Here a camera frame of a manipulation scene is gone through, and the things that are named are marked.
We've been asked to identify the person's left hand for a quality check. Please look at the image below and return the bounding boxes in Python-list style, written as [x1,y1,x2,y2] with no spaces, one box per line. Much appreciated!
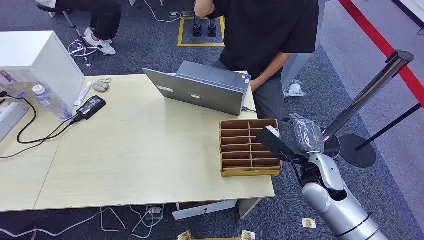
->
[249,78,263,94]

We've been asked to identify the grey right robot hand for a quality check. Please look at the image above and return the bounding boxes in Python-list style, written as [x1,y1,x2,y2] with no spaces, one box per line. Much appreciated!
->
[288,114,326,155]

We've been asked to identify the person on chair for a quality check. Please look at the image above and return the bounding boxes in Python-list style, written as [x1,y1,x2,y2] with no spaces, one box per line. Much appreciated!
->
[34,0,123,56]

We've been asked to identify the black stanchion base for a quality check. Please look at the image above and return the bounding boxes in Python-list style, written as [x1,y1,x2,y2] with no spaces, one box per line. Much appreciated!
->
[317,127,342,160]

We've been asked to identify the black stanchion with round base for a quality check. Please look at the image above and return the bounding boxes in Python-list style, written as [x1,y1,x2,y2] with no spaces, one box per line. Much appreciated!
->
[338,102,424,169]

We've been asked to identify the grey laptop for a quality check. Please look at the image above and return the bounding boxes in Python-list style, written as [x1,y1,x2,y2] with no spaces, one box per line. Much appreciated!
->
[142,60,252,117]

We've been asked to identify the yellow tape square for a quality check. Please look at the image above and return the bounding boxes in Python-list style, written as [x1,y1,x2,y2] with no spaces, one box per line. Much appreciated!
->
[177,16,226,48]

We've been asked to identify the cardboard divider box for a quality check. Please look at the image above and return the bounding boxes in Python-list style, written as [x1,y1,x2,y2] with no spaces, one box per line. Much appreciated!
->
[218,118,283,178]

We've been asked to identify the black stand feet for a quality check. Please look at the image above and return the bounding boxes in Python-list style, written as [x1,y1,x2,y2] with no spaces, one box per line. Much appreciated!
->
[192,15,218,39]

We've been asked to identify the white table leg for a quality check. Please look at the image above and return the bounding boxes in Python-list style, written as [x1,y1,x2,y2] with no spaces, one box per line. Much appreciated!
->
[238,197,263,221]

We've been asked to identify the white drawer panel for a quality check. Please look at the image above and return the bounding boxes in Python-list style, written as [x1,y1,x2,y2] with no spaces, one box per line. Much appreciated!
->
[171,199,238,222]

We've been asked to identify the beige earbud case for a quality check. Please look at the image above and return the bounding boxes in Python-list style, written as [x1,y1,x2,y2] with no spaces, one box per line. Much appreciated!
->
[92,78,113,93]

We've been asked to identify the white power strip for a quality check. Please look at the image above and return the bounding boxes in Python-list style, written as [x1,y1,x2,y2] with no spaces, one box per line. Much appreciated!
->
[145,204,165,222]

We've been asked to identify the black power adapter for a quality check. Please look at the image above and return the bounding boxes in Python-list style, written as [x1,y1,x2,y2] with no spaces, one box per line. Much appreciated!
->
[75,95,108,121]

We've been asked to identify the white tube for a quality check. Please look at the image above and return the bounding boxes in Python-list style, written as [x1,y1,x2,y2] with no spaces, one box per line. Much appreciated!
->
[73,81,92,108]

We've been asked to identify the chrome chair base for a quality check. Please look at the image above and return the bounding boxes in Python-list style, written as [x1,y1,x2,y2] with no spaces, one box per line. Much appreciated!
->
[62,9,100,67]

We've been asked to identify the clear water bottle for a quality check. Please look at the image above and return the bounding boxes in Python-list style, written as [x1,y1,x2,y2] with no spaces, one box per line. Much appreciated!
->
[32,84,74,123]

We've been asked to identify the white cabinet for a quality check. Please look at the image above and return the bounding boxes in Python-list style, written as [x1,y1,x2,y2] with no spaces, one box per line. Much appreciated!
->
[0,30,86,109]

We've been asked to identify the clear plastic container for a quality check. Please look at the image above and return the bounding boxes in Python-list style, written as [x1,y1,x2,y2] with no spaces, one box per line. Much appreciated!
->
[0,70,29,99]

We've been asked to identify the white device box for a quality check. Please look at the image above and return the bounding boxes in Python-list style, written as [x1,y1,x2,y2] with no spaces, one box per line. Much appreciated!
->
[0,101,29,143]

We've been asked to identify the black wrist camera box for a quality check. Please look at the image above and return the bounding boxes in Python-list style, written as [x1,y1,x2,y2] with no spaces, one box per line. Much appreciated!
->
[256,125,300,163]

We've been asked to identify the chrome stanchion post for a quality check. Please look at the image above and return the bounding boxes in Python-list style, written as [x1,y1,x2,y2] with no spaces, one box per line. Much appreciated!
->
[321,49,415,143]

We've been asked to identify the white cable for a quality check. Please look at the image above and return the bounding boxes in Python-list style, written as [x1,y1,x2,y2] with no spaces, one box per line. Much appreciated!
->
[143,0,183,24]

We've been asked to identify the black power cable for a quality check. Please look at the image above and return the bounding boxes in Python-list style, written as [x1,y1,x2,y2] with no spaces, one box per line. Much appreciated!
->
[0,91,84,160]

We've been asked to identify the white floor cables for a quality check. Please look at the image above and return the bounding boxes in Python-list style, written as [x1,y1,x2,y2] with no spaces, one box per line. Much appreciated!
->
[0,205,165,240]

